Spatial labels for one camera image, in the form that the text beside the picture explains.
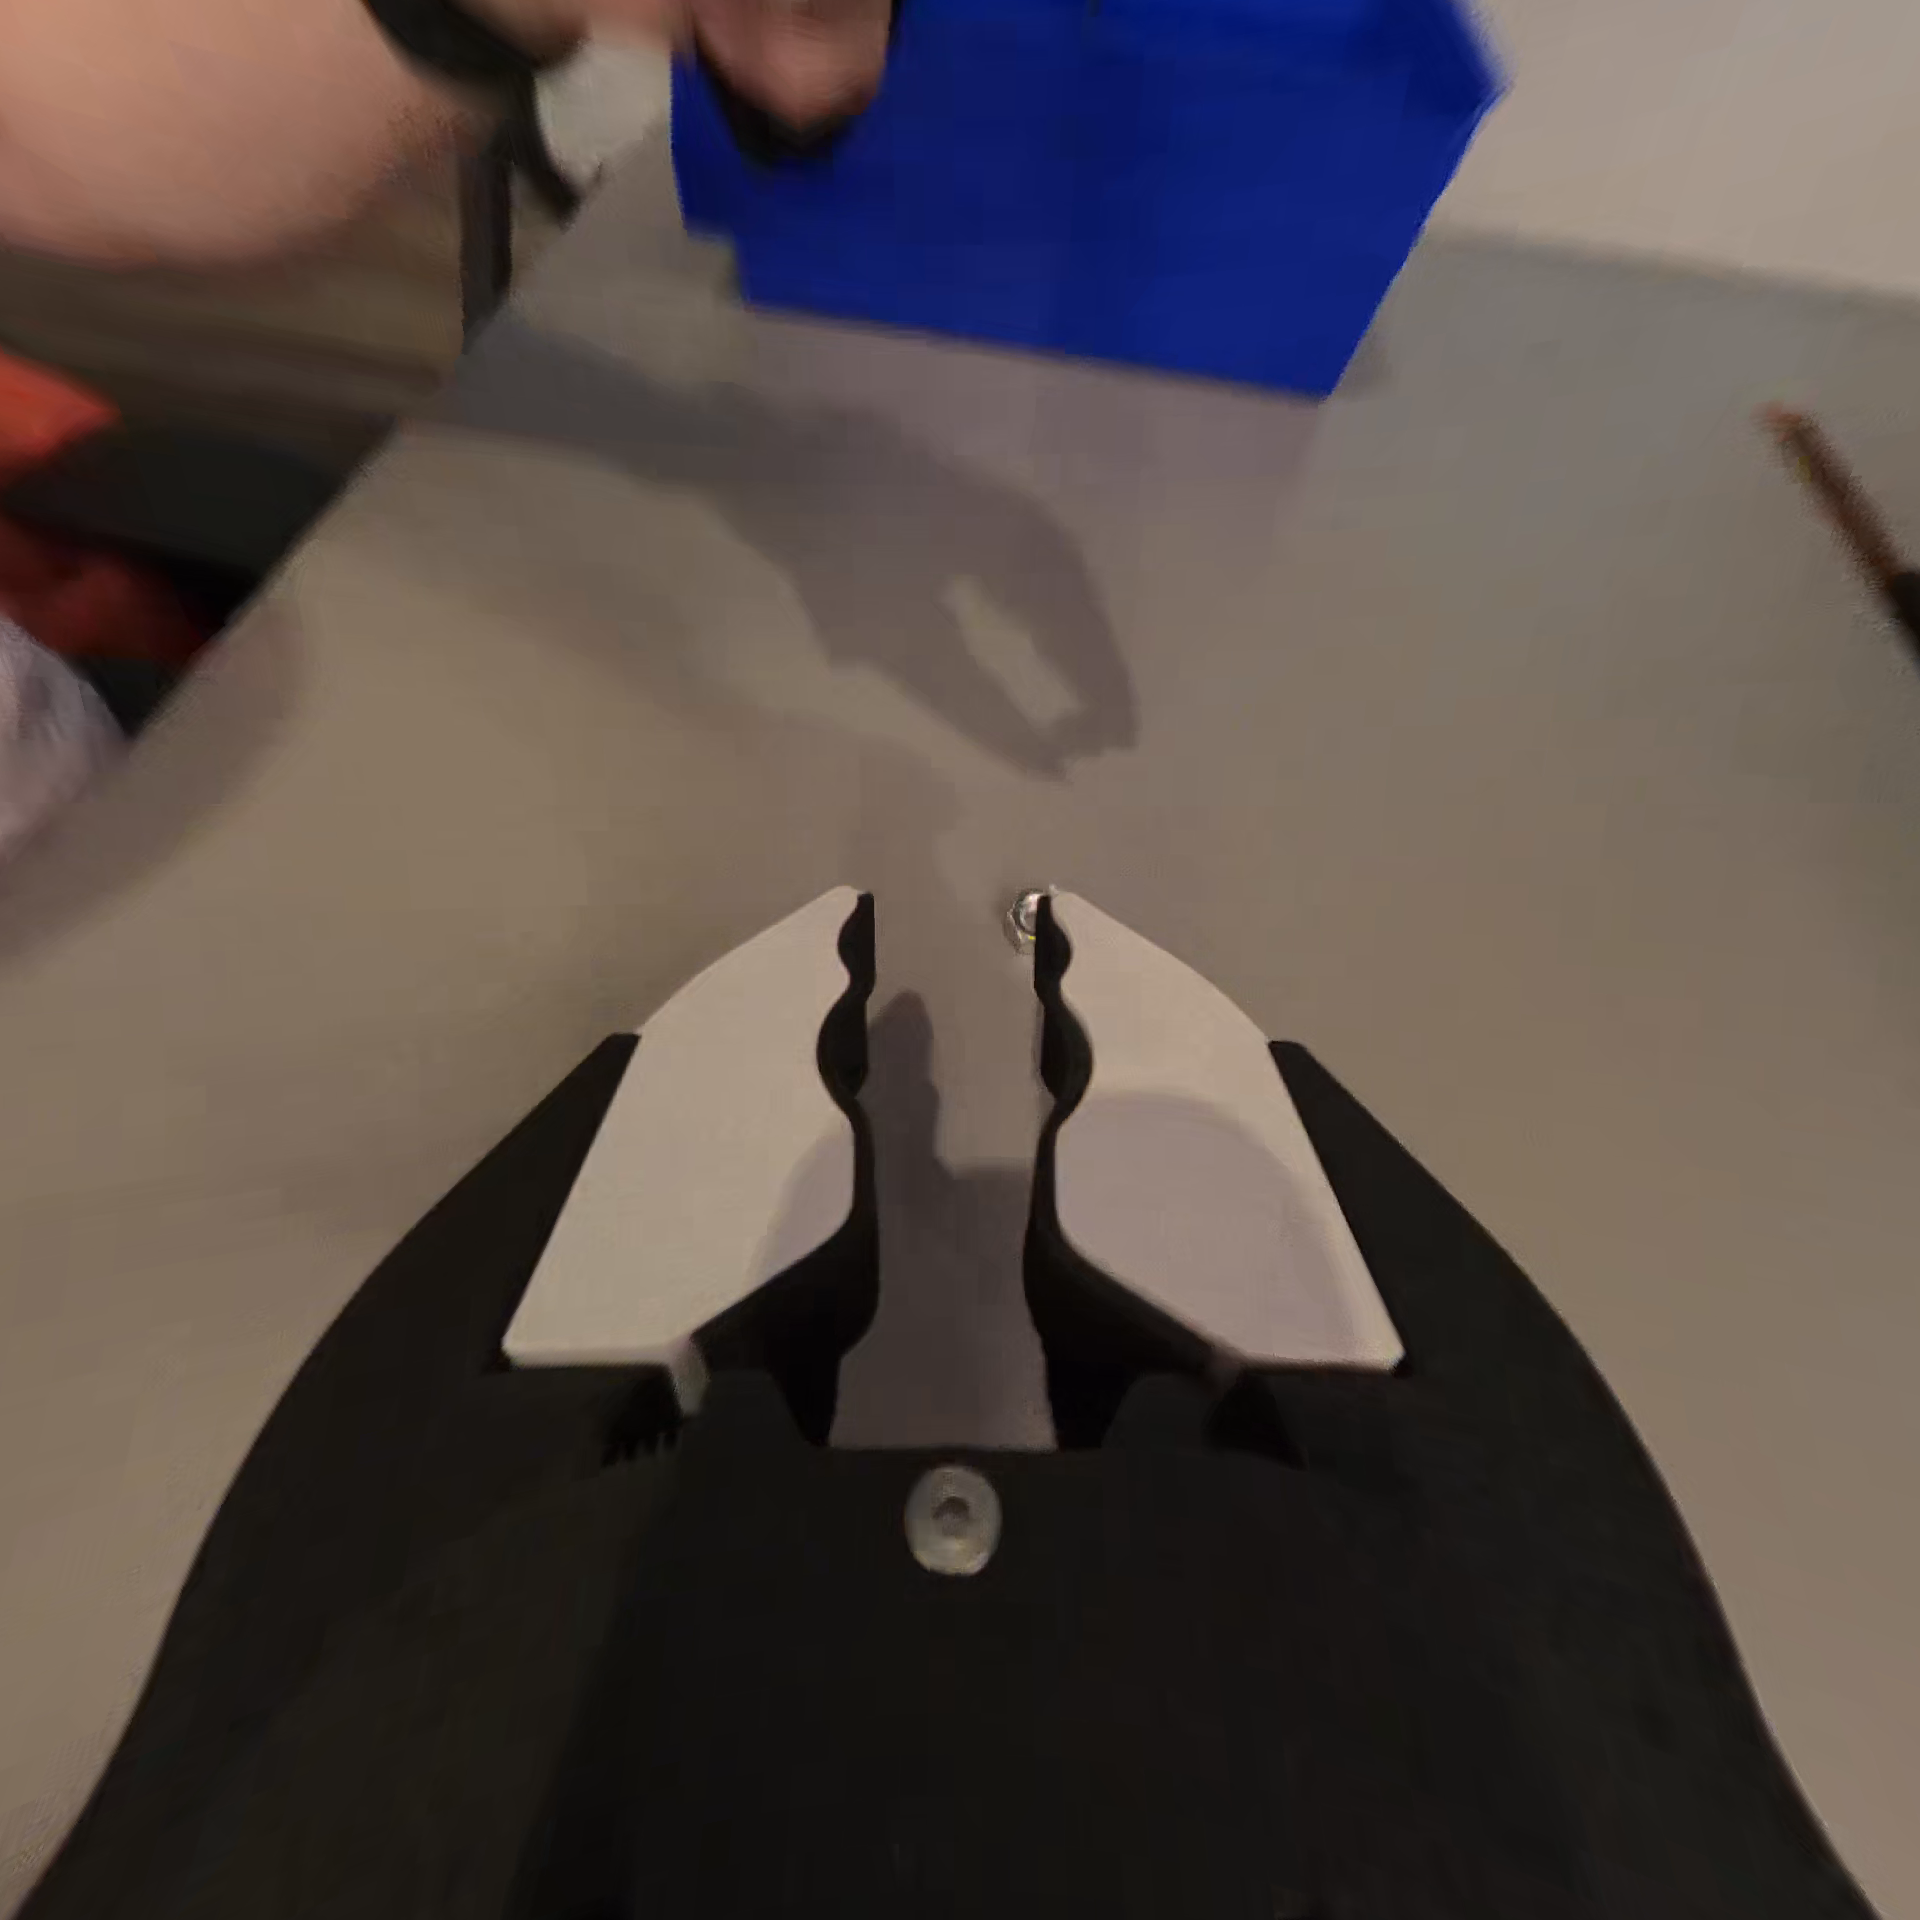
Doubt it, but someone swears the orange cloth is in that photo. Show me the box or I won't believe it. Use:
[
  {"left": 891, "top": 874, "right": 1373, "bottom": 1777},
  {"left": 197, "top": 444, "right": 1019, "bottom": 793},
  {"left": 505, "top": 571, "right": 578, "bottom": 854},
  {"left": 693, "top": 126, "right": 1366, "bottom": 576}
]
[{"left": 0, "top": 355, "right": 217, "bottom": 677}]

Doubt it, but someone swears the person's left hand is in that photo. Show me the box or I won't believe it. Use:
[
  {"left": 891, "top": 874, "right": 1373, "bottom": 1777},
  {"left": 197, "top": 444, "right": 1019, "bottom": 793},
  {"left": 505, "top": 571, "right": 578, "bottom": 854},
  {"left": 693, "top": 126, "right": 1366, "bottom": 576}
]
[{"left": 685, "top": 0, "right": 902, "bottom": 168}]

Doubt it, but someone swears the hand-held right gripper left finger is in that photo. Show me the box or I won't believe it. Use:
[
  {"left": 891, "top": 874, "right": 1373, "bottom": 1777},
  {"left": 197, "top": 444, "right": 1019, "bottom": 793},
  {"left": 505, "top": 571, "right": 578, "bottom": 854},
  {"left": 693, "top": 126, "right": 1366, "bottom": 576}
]
[{"left": 499, "top": 888, "right": 885, "bottom": 1388}]

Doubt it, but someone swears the blue plastic bin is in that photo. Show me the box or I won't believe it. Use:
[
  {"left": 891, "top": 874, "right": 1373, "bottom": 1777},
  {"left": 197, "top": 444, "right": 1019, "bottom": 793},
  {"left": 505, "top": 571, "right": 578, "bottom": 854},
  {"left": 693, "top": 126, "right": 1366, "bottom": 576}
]
[{"left": 669, "top": 0, "right": 1508, "bottom": 401}]

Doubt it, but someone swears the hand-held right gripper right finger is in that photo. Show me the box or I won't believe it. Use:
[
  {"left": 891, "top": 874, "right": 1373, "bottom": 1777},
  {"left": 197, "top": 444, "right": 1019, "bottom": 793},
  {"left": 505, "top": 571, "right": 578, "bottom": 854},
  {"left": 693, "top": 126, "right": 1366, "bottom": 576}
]
[{"left": 1022, "top": 888, "right": 1405, "bottom": 1397}]

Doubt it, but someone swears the person's left forearm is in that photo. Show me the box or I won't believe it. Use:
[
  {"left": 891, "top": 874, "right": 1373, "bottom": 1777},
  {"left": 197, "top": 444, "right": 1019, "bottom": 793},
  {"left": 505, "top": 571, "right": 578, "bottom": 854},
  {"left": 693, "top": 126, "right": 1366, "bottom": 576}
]
[{"left": 0, "top": 0, "right": 495, "bottom": 273}]

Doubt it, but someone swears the black wristwatch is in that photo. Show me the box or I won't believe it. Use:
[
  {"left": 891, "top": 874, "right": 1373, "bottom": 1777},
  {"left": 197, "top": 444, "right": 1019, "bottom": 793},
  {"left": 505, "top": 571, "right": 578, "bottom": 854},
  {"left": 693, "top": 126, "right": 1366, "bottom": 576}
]
[{"left": 362, "top": 0, "right": 590, "bottom": 92}]

